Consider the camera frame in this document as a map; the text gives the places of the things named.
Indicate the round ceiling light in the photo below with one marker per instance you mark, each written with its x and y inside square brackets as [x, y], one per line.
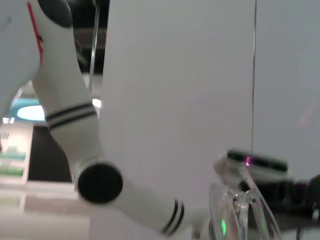
[30, 112]

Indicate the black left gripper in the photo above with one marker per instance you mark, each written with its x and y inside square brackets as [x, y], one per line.
[295, 195]

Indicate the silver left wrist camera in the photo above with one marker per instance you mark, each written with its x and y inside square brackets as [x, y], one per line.
[260, 161]

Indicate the clear frame glasses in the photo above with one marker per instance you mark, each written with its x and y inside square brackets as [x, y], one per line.
[240, 210]

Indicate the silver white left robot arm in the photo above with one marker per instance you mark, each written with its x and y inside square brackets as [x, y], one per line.
[75, 125]

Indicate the green white poster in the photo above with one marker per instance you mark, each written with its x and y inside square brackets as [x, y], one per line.
[12, 160]

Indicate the white robot torso red line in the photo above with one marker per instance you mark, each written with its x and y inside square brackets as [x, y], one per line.
[15, 50]

